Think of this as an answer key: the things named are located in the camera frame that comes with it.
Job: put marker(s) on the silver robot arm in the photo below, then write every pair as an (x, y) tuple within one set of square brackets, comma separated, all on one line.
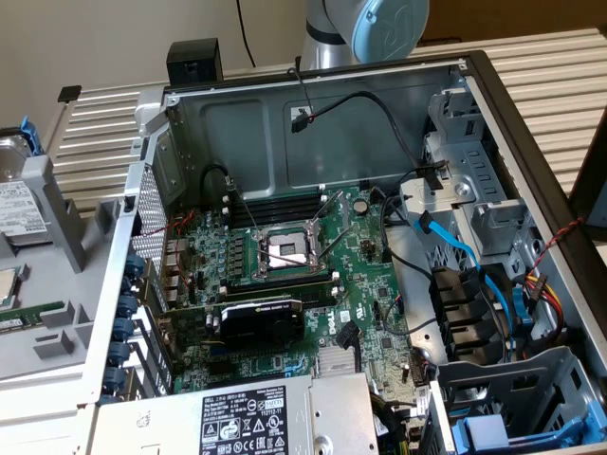
[(327, 47)]

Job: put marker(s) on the CPU socket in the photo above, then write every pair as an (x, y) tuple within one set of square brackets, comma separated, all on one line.
[(284, 249)]

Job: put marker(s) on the metal locking lever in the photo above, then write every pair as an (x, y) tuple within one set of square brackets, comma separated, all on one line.
[(244, 208), (288, 259)]

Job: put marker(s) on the metal socket cover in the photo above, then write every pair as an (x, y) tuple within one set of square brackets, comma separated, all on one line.
[(343, 208)]

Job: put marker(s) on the round coin cell battery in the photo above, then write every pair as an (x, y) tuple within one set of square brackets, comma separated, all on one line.
[(361, 206)]

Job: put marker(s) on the green RAM stick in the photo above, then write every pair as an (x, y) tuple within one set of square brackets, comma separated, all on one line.
[(28, 316), (280, 285)]

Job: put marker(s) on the green Dell motherboard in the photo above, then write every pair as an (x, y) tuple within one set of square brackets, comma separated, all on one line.
[(360, 284)]

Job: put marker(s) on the black graphics card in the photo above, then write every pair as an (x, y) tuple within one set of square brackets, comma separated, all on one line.
[(261, 324)]

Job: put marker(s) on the open grey PC case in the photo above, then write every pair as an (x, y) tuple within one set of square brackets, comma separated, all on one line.
[(237, 132)]

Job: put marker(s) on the silver chipset heatsink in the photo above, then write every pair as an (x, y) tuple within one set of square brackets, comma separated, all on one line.
[(336, 362)]

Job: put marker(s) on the dark blue slot clip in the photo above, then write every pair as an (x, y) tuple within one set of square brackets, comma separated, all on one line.
[(124, 329), (127, 307), (128, 285), (114, 379), (119, 353), (135, 263)]

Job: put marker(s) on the grey optical drive cage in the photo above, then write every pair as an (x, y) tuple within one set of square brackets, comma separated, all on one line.
[(474, 161)]

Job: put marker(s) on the black box with bolts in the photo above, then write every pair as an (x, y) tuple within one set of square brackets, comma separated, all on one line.
[(194, 59)]

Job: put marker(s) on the blue plastic latch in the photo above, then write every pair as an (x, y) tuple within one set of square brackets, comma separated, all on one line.
[(521, 308)]

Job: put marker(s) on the grey power supply unit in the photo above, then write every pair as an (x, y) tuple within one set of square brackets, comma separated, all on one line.
[(166, 426)]

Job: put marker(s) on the grey plastic parts rack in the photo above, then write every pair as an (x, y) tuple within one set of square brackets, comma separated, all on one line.
[(57, 294)]

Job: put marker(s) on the small black table cap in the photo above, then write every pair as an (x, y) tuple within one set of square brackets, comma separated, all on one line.
[(69, 93)]

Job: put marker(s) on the brown cardboard box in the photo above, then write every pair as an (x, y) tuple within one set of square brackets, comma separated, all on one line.
[(521, 19)]

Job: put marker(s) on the silver CPU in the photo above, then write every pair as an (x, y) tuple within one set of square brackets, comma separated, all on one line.
[(7, 289)]

